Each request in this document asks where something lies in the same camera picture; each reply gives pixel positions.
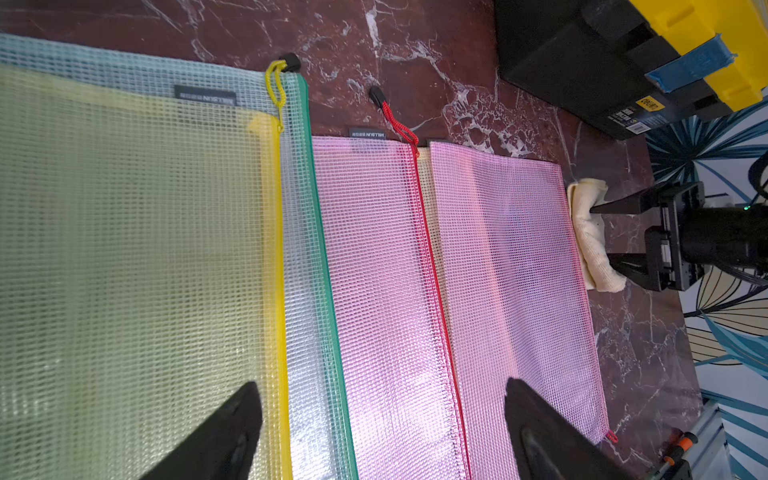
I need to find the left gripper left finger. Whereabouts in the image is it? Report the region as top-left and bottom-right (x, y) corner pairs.
(143, 381), (263, 480)

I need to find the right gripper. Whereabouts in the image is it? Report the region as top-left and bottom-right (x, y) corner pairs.
(590, 182), (705, 292)

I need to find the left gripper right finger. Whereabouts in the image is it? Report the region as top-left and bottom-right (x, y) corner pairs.
(504, 378), (631, 479)

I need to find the cream wiping cloth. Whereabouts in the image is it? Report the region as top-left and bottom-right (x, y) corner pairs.
(566, 178), (627, 293)

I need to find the pink mesh document bag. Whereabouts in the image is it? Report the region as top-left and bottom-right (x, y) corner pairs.
(429, 142), (610, 479)

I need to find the yellow mesh document bag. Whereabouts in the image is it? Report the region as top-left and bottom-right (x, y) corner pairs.
(418, 147), (449, 316)

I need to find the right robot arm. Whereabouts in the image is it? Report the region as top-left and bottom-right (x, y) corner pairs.
(590, 182), (767, 291)

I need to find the pink red-zip mesh bag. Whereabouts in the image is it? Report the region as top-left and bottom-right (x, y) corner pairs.
(313, 86), (470, 479)

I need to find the yellow-green mesh document bag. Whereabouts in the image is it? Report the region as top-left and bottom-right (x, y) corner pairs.
(1, 65), (290, 479)

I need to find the green-zip clear mesh bag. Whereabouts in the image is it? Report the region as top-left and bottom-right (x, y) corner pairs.
(1, 34), (358, 479)

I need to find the yellow black toolbox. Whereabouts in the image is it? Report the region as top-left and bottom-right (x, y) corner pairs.
(495, 0), (767, 140)

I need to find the orange handled screwdriver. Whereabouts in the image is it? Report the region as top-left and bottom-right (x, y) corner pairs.
(650, 432), (698, 479)

